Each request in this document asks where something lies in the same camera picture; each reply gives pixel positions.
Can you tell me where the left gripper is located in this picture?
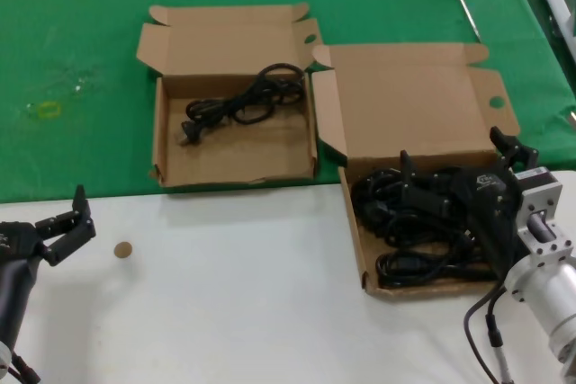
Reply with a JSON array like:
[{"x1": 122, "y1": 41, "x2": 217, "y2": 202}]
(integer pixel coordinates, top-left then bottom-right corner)
[{"x1": 0, "y1": 184, "x2": 97, "y2": 268}]

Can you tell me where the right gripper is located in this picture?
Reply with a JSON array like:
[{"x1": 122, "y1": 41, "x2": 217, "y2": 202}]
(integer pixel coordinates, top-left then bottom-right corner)
[{"x1": 398, "y1": 126, "x2": 539, "y2": 281}]

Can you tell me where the black power cable with plug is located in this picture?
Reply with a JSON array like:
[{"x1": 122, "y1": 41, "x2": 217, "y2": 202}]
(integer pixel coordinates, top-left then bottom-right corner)
[{"x1": 179, "y1": 63, "x2": 307, "y2": 148}]

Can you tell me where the open brown cardboard box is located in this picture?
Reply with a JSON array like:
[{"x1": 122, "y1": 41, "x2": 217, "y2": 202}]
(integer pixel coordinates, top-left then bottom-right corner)
[{"x1": 310, "y1": 41, "x2": 522, "y2": 299}]

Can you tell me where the torn-edged open cardboard box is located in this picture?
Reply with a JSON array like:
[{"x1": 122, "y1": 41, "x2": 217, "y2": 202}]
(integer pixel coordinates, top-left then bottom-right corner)
[{"x1": 136, "y1": 2, "x2": 324, "y2": 188}]

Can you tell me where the yellow tape square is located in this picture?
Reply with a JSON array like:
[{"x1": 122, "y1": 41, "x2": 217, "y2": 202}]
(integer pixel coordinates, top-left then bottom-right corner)
[{"x1": 37, "y1": 101, "x2": 63, "y2": 120}]

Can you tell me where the clear crinkled tape patch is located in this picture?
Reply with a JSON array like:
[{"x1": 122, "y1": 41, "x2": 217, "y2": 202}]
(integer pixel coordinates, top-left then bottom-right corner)
[{"x1": 58, "y1": 64, "x2": 105, "y2": 98}]

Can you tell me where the grey metal bar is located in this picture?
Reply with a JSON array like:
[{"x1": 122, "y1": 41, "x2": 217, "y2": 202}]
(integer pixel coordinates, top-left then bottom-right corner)
[{"x1": 542, "y1": 0, "x2": 576, "y2": 58}]

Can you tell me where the green tablecloth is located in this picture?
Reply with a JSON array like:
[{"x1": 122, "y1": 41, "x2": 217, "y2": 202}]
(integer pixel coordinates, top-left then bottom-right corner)
[{"x1": 0, "y1": 0, "x2": 576, "y2": 205}]

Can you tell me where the black power cable pile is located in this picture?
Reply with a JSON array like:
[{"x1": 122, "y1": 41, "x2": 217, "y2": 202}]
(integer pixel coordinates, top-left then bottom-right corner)
[{"x1": 350, "y1": 166, "x2": 505, "y2": 289}]

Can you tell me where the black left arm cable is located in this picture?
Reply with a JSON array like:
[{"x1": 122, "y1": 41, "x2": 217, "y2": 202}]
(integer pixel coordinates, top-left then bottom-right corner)
[{"x1": 0, "y1": 350, "x2": 42, "y2": 384}]

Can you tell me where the thin grey robot cable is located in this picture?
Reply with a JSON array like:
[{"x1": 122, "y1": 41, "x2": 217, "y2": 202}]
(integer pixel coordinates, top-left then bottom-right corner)
[{"x1": 463, "y1": 283, "x2": 508, "y2": 384}]

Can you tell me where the black cable with metal connector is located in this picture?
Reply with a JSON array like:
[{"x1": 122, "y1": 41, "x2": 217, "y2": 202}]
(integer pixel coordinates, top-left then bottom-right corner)
[{"x1": 484, "y1": 291, "x2": 515, "y2": 384}]

